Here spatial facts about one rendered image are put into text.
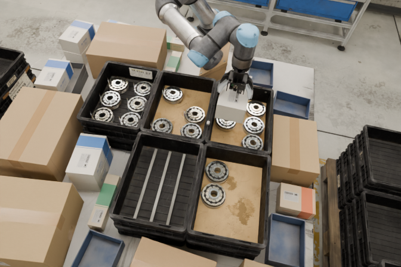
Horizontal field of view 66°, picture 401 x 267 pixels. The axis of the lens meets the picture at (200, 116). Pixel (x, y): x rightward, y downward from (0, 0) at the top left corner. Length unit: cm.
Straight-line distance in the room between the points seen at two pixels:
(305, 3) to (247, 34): 232
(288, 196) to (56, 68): 138
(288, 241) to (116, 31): 147
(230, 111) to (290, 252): 67
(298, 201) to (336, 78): 199
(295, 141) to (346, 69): 199
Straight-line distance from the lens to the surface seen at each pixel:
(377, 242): 208
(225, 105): 124
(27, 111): 166
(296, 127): 161
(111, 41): 190
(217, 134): 152
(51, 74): 187
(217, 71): 183
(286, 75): 208
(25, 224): 137
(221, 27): 113
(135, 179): 141
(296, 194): 152
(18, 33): 371
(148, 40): 188
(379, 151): 224
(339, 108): 304
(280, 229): 152
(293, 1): 333
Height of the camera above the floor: 209
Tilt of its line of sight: 53 degrees down
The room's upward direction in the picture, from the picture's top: 6 degrees clockwise
